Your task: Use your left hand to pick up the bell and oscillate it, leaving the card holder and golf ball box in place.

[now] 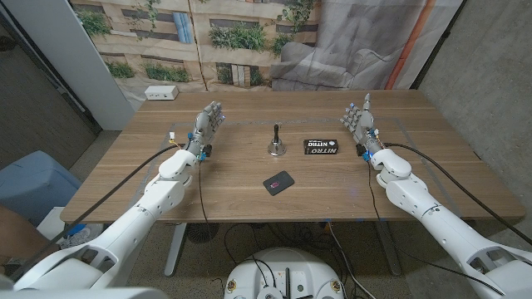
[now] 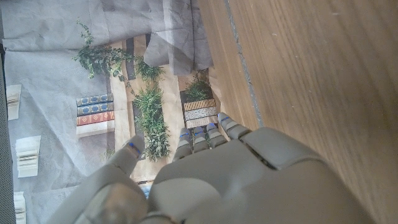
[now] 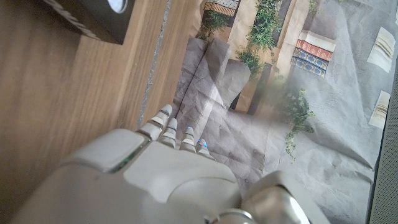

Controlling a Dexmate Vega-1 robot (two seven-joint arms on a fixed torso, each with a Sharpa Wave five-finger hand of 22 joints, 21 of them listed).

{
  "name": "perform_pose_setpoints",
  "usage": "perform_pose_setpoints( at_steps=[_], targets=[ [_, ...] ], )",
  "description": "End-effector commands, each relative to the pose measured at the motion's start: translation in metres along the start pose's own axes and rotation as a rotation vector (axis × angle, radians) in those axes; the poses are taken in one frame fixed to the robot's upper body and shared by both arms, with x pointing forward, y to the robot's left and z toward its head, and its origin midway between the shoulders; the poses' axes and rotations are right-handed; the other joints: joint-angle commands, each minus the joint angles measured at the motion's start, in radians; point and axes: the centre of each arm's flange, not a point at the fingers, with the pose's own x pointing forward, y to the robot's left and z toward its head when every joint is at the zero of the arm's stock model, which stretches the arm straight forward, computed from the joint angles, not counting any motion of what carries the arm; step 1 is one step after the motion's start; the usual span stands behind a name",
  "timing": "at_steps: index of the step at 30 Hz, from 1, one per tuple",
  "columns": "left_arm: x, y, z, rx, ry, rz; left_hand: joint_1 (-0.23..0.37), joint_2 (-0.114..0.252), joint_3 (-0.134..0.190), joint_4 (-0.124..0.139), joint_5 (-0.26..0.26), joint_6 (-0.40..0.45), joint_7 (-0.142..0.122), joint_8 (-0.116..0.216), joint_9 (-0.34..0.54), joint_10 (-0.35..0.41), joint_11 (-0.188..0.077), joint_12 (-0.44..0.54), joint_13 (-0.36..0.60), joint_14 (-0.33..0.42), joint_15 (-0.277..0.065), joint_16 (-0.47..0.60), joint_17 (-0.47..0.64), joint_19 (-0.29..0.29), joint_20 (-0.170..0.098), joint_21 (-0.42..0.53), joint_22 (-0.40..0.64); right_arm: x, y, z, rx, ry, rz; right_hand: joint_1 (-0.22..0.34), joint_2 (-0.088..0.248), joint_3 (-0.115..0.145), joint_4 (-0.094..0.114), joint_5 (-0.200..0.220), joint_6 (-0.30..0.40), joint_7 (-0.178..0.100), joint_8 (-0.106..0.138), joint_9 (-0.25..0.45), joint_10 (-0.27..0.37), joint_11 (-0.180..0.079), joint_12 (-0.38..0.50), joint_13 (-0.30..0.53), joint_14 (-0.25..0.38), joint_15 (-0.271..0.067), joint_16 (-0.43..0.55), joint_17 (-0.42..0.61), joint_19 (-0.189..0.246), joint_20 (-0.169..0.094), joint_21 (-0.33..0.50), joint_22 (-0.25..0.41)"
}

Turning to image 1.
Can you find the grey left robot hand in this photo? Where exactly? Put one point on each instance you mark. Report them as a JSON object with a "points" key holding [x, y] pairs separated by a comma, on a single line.
{"points": [[203, 124]]}

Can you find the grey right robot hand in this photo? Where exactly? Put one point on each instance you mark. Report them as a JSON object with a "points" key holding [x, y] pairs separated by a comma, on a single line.
{"points": [[363, 122]]}

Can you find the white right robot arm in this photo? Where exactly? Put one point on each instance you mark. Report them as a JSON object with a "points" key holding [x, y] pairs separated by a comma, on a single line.
{"points": [[415, 195]]}

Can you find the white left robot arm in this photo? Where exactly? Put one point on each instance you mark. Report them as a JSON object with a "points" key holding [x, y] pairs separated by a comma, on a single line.
{"points": [[166, 195]]}

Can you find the black NITRO golf ball box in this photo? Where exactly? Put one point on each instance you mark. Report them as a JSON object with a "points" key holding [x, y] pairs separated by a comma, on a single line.
{"points": [[321, 147]]}

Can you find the black card holder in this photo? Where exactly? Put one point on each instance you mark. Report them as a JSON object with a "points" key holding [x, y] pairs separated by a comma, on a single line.
{"points": [[278, 182]]}

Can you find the white floor box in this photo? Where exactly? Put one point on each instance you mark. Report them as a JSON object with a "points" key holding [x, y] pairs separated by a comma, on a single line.
{"points": [[52, 224]]}

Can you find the brown cardboard box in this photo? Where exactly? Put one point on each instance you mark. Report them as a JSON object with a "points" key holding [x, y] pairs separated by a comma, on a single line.
{"points": [[21, 236]]}

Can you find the white power strip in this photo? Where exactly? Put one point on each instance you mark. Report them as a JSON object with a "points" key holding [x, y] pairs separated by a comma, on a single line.
{"points": [[161, 92]]}

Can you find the printed fabric backdrop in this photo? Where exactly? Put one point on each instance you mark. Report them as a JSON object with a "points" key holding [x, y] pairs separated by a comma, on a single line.
{"points": [[249, 41]]}

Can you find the dark round floor object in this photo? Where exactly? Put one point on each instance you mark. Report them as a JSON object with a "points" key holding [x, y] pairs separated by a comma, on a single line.
{"points": [[202, 233]]}

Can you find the white table leg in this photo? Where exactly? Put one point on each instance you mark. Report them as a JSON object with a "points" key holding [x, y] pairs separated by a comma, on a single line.
{"points": [[174, 249]]}

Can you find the grey table leg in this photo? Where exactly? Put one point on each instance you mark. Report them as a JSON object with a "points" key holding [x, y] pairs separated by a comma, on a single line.
{"points": [[388, 249]]}

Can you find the blue flat panel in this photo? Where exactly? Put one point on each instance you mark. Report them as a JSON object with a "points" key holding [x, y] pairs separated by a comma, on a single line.
{"points": [[77, 229]]}

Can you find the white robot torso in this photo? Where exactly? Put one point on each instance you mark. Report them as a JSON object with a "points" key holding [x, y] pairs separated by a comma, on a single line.
{"points": [[284, 270]]}

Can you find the blue plastic bin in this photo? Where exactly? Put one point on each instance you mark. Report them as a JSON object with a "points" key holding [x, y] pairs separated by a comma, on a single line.
{"points": [[33, 182]]}

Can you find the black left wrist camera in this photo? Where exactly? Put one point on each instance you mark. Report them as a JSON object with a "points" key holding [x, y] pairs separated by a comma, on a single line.
{"points": [[207, 150]]}

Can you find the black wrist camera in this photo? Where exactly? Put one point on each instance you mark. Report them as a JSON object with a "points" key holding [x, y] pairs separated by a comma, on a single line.
{"points": [[360, 150], [207, 150]]}

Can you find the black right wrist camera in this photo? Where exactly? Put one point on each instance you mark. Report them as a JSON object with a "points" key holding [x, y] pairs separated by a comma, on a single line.
{"points": [[360, 150]]}

